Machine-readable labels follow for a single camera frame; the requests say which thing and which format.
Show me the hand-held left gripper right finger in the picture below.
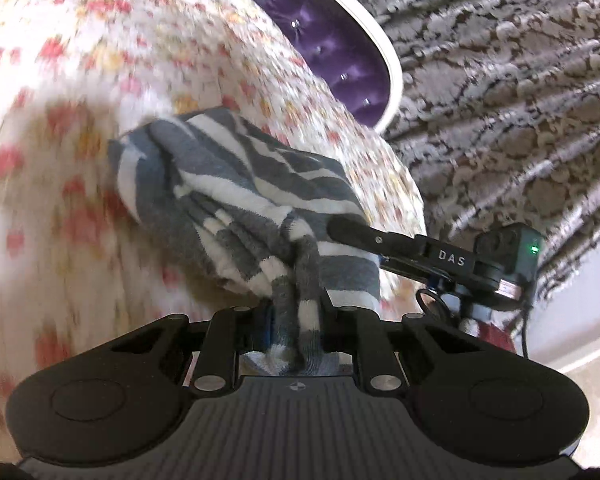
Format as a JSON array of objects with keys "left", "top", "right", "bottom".
[{"left": 319, "top": 292, "right": 450, "bottom": 394}]

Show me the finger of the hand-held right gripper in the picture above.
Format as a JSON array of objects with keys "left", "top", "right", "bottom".
[{"left": 326, "top": 216, "right": 423, "bottom": 263}]

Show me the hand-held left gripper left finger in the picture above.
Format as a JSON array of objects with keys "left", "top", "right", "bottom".
[{"left": 111, "top": 305, "right": 277, "bottom": 396}]

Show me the grey white striped sock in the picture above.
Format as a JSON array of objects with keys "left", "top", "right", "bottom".
[{"left": 107, "top": 107, "right": 382, "bottom": 377}]

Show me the grey patterned curtain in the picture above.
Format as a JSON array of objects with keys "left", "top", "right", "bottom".
[{"left": 310, "top": 0, "right": 600, "bottom": 313}]

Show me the floral bed sheet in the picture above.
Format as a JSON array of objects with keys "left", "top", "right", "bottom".
[{"left": 0, "top": 0, "right": 428, "bottom": 463}]

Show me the black cable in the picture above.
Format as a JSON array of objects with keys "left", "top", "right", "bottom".
[{"left": 519, "top": 290, "right": 537, "bottom": 361}]

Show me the purple tufted headboard white frame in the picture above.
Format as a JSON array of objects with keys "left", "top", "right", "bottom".
[{"left": 206, "top": 0, "right": 404, "bottom": 134}]

